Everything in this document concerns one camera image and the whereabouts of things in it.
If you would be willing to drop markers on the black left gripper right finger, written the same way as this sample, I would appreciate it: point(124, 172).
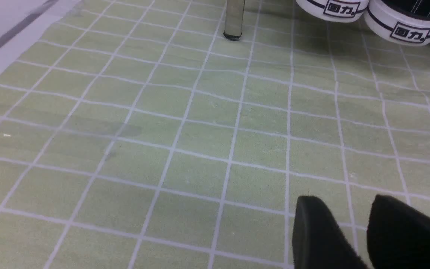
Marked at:
point(398, 235)

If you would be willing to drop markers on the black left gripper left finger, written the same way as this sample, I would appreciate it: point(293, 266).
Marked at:
point(318, 241)

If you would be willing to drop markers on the black canvas sneaker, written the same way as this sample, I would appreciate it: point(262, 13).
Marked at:
point(344, 11)
point(405, 22)

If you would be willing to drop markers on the silver metal shoe rack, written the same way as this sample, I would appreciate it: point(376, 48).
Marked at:
point(234, 19)

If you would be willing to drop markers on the green checkered table mat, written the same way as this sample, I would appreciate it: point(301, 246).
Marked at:
point(134, 135)

